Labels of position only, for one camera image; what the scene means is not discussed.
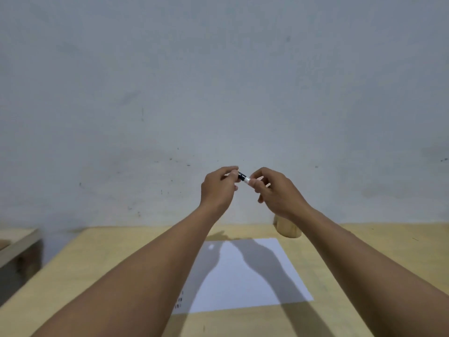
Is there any person's right hand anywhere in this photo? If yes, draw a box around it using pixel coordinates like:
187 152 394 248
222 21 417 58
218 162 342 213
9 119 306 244
249 167 314 222

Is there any person's left hand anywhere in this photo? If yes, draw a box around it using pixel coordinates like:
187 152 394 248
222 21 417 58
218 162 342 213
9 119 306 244
200 166 240 216

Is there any black and white marker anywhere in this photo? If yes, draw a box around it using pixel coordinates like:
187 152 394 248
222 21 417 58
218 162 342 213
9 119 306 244
224 170 271 188

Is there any person's right forearm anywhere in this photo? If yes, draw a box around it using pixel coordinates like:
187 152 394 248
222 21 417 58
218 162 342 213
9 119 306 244
285 206 449 337

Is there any person's left forearm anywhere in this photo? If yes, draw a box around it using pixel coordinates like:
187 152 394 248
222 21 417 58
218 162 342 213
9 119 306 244
31 203 226 337

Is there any round wooden cup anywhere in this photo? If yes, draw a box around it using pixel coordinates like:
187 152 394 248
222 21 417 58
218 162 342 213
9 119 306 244
273 213 302 239

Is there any white paper sheet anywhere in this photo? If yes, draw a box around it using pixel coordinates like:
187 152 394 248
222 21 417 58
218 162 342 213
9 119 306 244
171 238 314 315

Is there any wooden side table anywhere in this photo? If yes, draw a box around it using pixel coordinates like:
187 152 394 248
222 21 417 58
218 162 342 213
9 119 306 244
0 228 43 307

